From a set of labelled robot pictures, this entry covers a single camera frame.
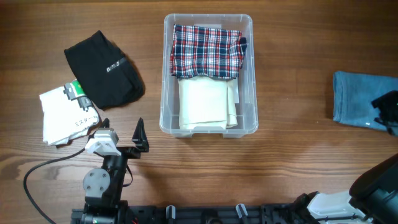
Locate blue denim jeans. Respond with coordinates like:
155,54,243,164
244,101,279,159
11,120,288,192
333,71,397,131

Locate black garment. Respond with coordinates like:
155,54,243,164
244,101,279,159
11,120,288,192
64,31,145,110

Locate cream cloth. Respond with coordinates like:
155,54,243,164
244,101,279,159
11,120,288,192
178,76,238,129

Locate red blue plaid cloth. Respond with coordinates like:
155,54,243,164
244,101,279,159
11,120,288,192
170,24,247,80

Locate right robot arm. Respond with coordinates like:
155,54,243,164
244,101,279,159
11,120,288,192
290,155,397,224

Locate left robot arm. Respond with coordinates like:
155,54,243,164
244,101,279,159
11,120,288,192
80,118,149,224

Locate clear plastic storage container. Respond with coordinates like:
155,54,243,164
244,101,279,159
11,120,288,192
159,14,259,138

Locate white printed folded t-shirt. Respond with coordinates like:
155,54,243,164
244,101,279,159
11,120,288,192
39,80,100,146

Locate left black cable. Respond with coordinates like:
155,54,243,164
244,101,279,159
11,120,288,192
22,147,86,224

